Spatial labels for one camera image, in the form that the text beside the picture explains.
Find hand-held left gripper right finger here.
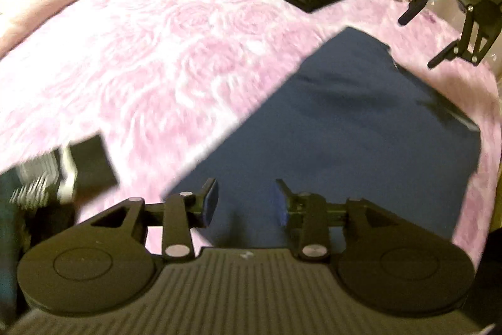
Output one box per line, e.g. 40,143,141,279
275,179,401,262

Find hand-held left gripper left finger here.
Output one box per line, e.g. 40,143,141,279
90,178,219,263

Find navy blue garment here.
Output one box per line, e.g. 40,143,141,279
161,26,484,254

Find dark striped cloth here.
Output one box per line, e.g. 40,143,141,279
0,132,120,320

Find pink rose-patterned bedspread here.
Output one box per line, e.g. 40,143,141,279
0,0,502,269

